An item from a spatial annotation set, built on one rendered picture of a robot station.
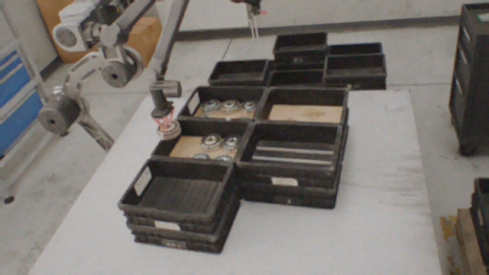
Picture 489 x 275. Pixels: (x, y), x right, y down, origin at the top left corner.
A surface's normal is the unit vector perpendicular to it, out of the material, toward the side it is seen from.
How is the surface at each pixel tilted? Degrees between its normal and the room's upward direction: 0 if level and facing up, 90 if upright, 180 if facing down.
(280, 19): 90
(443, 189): 0
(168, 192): 0
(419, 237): 0
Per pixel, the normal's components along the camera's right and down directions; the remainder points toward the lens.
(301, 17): -0.20, 0.61
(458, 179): -0.16, -0.80
